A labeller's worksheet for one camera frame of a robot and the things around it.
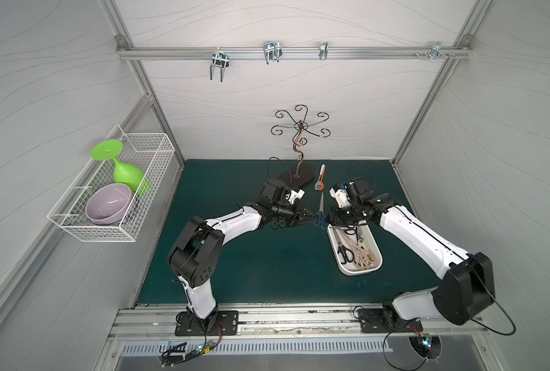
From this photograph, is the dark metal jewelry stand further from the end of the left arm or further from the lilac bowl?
the lilac bowl

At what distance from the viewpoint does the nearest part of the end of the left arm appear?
2.36ft

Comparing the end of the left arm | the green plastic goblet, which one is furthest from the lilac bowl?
the end of the left arm
